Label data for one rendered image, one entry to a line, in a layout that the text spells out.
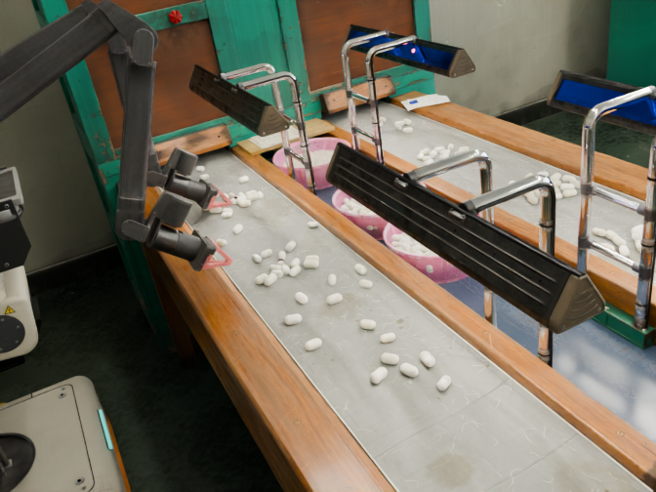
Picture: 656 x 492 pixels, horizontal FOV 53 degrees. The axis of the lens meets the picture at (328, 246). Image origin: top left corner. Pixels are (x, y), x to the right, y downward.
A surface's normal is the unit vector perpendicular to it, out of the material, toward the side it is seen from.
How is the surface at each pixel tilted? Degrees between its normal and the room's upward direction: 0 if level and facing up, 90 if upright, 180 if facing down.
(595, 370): 0
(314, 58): 90
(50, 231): 90
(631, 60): 90
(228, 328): 0
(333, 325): 0
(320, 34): 90
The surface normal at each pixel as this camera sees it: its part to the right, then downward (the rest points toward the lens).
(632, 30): -0.88, 0.33
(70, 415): -0.15, -0.86
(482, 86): 0.44, 0.38
